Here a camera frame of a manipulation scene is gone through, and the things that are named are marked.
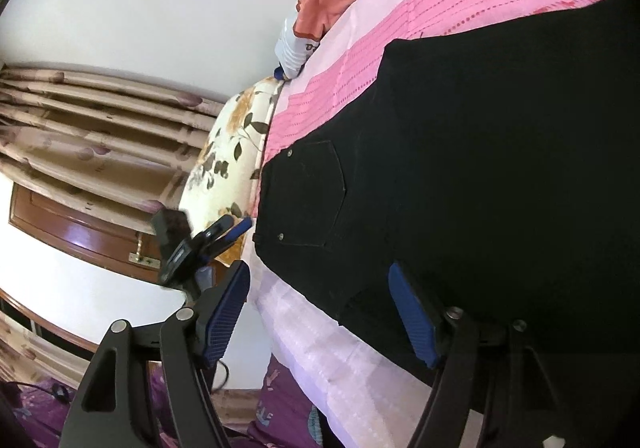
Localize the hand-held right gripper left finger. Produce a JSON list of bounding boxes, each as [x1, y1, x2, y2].
[[57, 259, 251, 448]]

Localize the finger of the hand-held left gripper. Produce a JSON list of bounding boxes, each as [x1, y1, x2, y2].
[[212, 217, 253, 259], [192, 215, 236, 251]]

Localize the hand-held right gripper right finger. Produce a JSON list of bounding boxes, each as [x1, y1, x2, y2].
[[387, 262, 576, 448]]

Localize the black pants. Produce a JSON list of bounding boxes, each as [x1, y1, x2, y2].
[[252, 0, 640, 448]]

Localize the brass door latch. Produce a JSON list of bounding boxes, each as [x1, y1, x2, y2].
[[129, 234, 162, 267]]

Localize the white floral pillow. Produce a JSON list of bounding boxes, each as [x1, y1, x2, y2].
[[177, 78, 286, 249]]

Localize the brown wooden door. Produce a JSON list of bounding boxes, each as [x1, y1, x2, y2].
[[7, 183, 173, 285]]

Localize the beige floral curtain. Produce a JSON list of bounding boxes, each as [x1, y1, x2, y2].
[[0, 65, 226, 223]]

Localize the pink striped bedspread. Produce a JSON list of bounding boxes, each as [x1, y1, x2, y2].
[[250, 0, 626, 448]]

